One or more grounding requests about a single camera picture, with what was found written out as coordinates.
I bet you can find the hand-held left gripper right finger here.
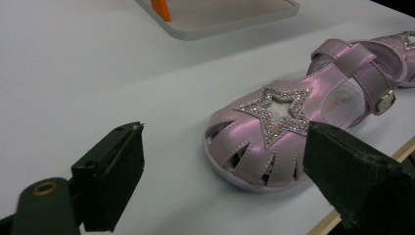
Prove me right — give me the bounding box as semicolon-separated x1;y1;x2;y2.
302;120;415;235

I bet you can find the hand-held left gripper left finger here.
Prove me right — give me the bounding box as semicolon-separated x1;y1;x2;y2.
70;121;146;233

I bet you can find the white table sheet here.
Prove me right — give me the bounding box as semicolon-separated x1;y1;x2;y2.
0;0;415;235

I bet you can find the white storage box lid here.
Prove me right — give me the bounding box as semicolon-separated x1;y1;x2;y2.
135;0;300;42

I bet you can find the pink star sandal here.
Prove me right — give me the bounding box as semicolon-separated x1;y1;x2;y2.
371;30;415;88
201;38;409;193

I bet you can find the orange box latch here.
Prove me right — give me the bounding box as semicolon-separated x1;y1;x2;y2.
150;0;172;24

